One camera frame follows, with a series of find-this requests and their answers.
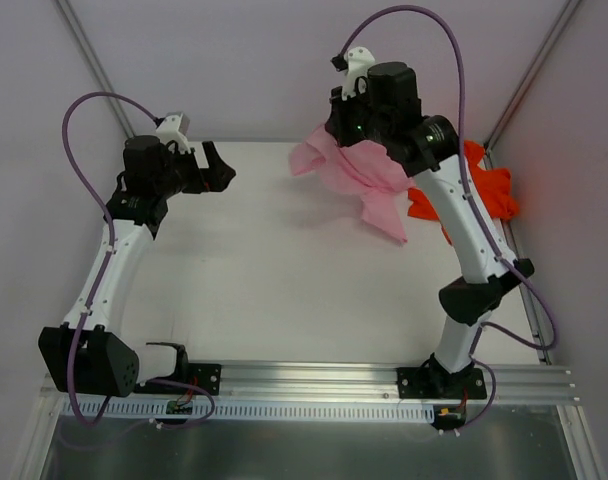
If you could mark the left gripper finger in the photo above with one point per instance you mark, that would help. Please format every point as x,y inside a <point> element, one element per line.
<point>217,175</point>
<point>193,163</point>

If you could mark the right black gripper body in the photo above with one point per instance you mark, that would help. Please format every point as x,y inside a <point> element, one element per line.
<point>341,121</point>

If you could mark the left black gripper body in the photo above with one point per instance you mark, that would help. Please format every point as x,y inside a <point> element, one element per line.
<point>204,167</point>

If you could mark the pink t shirt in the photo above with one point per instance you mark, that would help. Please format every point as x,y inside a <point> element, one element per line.
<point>363,170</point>

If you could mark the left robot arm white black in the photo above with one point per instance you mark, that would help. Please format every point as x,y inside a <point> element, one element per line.
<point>87,353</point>

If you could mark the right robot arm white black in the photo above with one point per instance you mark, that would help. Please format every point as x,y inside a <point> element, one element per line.
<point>431,154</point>

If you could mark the orange t shirt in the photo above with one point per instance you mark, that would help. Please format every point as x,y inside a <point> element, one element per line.
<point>494,186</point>

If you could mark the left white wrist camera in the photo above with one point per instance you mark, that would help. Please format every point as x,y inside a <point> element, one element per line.
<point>173,128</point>

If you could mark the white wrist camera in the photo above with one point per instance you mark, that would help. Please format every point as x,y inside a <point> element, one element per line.
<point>354,65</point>
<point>173,128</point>

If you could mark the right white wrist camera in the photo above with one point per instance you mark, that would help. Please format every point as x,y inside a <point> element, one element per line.
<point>354,65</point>

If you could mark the right aluminium frame post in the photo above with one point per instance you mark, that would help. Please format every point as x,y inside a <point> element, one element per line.
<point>551,39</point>

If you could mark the aluminium frame post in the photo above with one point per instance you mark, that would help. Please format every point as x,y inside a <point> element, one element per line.
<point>90,58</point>
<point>551,39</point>

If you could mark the left aluminium frame post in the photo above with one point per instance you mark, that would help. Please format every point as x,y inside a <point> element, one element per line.
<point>90,58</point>

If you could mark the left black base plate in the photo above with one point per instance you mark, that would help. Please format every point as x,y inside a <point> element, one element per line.
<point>207,376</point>

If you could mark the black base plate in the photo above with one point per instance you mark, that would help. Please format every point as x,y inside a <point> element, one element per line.
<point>428,383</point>
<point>207,376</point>

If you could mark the aluminium mounting rail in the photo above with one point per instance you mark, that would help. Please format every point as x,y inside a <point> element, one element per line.
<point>514,384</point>

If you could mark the white slotted cable duct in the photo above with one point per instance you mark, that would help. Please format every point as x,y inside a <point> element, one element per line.
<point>272,411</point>

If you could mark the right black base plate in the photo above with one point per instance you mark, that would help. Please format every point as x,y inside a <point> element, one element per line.
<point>428,383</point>

